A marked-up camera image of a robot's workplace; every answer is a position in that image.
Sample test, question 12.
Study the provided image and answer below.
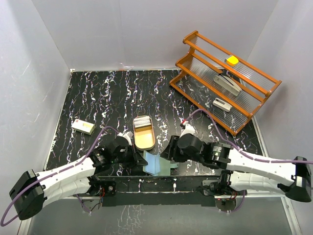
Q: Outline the orange wooden shelf rack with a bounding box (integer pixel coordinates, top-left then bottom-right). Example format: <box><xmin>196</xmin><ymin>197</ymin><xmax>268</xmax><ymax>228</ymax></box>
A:
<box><xmin>170</xmin><ymin>30</ymin><xmax>282</xmax><ymax>136</ymax></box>

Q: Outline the yellow sticky note block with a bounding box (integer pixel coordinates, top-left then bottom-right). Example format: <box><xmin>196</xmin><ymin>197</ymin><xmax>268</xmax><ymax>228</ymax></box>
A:
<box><xmin>224</xmin><ymin>55</ymin><xmax>239</xmax><ymax>66</ymax></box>

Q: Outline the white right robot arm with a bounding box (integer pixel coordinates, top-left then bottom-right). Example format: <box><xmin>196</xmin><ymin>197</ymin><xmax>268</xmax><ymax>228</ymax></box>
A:
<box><xmin>160</xmin><ymin>134</ymin><xmax>312</xmax><ymax>203</ymax></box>

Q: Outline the green card holder wallet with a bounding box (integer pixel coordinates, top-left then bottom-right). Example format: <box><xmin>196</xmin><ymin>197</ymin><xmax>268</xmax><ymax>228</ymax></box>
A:
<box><xmin>142</xmin><ymin>151</ymin><xmax>179</xmax><ymax>176</ymax></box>

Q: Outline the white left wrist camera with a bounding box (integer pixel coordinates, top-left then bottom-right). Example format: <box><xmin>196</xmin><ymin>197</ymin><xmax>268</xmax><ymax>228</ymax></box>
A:
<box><xmin>117</xmin><ymin>131</ymin><xmax>134</xmax><ymax>145</ymax></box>

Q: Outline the stack of credit cards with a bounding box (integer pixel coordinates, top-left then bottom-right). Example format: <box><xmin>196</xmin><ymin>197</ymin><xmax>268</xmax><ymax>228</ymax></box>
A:
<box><xmin>133</xmin><ymin>116</ymin><xmax>152</xmax><ymax>129</ymax></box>

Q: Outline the grey stapler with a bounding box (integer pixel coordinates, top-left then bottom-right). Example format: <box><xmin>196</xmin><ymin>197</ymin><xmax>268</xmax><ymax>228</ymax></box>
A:
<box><xmin>213</xmin><ymin>74</ymin><xmax>242</xmax><ymax>96</ymax></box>

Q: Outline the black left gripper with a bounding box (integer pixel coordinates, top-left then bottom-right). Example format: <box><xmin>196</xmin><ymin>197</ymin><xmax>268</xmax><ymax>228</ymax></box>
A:
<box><xmin>112</xmin><ymin>142</ymin><xmax>148</xmax><ymax>168</ymax></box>

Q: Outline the small white cardboard box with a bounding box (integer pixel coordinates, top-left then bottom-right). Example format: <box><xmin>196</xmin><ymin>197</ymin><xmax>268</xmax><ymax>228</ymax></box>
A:
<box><xmin>71</xmin><ymin>119</ymin><xmax>95</xmax><ymax>135</ymax></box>

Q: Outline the beige oval tray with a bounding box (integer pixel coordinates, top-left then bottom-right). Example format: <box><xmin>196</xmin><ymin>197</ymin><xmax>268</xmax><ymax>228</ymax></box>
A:
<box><xmin>133</xmin><ymin>120</ymin><xmax>156</xmax><ymax>151</ymax></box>

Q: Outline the small white stapler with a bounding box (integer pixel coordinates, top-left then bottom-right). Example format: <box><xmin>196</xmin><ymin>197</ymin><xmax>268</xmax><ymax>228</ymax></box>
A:
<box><xmin>212</xmin><ymin>98</ymin><xmax>232</xmax><ymax>113</ymax></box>

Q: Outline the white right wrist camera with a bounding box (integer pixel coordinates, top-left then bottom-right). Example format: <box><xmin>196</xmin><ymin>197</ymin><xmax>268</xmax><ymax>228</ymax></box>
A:
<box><xmin>180</xmin><ymin>119</ymin><xmax>195</xmax><ymax>138</ymax></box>

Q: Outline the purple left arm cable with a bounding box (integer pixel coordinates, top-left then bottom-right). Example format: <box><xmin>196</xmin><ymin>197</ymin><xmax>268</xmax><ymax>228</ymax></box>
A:
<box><xmin>0</xmin><ymin>126</ymin><xmax>120</xmax><ymax>226</ymax></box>

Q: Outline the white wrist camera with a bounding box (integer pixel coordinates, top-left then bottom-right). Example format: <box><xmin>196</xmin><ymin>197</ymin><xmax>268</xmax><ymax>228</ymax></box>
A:
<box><xmin>117</xmin><ymin>131</ymin><xmax>134</xmax><ymax>145</ymax></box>
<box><xmin>180</xmin><ymin>119</ymin><xmax>195</xmax><ymax>138</ymax></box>

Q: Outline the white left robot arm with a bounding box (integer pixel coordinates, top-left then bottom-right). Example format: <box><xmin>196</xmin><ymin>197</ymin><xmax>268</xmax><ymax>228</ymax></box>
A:
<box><xmin>9</xmin><ymin>135</ymin><xmax>148</xmax><ymax>220</ymax></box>

